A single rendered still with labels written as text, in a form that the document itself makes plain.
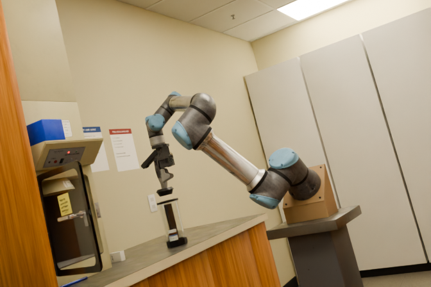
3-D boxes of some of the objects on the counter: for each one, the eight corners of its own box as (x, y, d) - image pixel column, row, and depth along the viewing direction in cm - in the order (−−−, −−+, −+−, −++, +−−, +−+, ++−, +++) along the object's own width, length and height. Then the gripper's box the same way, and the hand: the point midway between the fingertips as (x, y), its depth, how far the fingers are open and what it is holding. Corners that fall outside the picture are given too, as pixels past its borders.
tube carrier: (170, 243, 232) (161, 201, 235) (190, 238, 230) (180, 196, 233) (163, 246, 222) (152, 204, 225) (183, 242, 220) (173, 198, 222)
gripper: (163, 142, 225) (173, 185, 222) (171, 143, 235) (181, 183, 233) (147, 147, 227) (157, 189, 225) (156, 147, 237) (165, 187, 235)
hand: (163, 184), depth 230 cm, fingers closed on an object, 3 cm apart
